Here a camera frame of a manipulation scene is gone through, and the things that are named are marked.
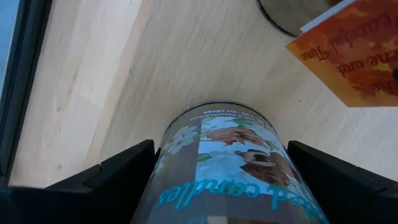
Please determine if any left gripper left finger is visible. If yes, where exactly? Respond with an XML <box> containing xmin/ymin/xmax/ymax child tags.
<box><xmin>45</xmin><ymin>139</ymin><xmax>156</xmax><ymax>224</ymax></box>

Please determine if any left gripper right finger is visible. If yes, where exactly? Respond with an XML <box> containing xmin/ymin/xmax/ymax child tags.
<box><xmin>287</xmin><ymin>139</ymin><xmax>398</xmax><ymax>224</ymax></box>

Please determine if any orange book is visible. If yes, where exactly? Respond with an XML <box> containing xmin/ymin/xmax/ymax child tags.
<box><xmin>285</xmin><ymin>0</ymin><xmax>398</xmax><ymax>108</ymax></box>

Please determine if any wooden shelf with black legs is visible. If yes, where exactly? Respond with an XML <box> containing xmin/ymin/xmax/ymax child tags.
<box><xmin>0</xmin><ymin>0</ymin><xmax>398</xmax><ymax>190</ymax></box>

